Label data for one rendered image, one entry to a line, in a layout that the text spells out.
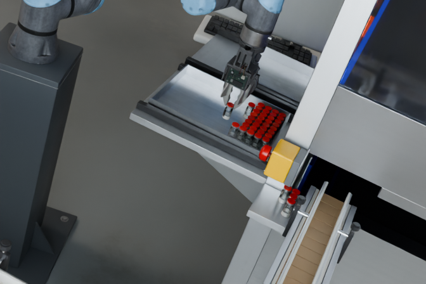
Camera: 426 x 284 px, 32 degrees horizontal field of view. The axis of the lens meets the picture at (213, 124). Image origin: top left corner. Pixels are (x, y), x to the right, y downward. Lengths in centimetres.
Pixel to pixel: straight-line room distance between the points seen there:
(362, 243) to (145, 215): 131
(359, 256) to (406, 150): 33
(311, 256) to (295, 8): 134
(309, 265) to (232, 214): 158
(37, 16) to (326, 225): 102
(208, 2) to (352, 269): 77
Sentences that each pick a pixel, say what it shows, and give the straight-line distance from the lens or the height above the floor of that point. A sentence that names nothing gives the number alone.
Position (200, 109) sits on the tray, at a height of 88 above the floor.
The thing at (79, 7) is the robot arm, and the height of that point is 95.
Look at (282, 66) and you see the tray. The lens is 247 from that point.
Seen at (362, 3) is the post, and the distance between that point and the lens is 166.
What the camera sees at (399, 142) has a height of 115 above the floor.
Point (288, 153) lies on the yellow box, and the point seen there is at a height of 103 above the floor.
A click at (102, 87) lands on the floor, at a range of 374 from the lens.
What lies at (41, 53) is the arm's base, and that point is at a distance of 227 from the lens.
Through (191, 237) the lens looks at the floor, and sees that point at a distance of 302.
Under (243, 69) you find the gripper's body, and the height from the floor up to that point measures 109.
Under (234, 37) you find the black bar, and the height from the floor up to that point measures 89.
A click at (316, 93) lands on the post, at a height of 117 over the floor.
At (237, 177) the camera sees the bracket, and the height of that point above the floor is 79.
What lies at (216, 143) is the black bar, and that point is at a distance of 195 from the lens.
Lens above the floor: 196
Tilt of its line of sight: 32 degrees down
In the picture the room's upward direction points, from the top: 20 degrees clockwise
